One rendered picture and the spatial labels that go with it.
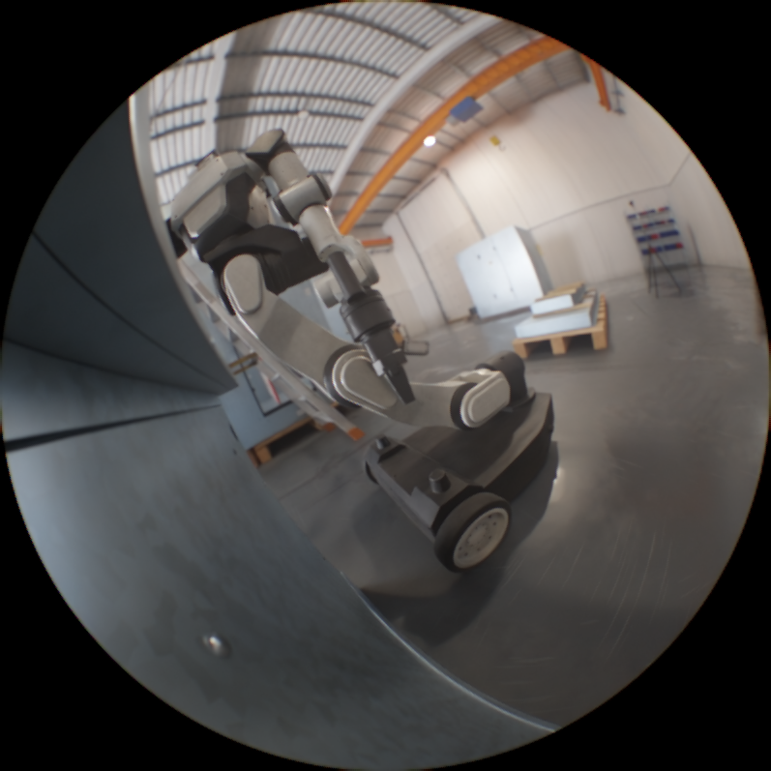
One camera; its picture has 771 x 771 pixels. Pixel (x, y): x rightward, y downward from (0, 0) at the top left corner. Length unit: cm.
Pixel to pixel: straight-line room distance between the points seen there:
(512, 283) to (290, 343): 606
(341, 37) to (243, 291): 784
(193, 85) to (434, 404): 808
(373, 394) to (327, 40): 801
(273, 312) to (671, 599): 101
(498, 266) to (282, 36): 834
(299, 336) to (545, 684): 85
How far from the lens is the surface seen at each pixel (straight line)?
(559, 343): 192
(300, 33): 779
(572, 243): 1033
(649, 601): 63
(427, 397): 60
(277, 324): 50
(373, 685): 18
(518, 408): 84
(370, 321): 39
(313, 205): 58
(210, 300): 163
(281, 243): 59
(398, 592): 66
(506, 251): 633
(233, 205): 64
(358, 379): 47
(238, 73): 794
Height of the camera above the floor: 55
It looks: 11 degrees down
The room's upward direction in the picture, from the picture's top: 23 degrees counter-clockwise
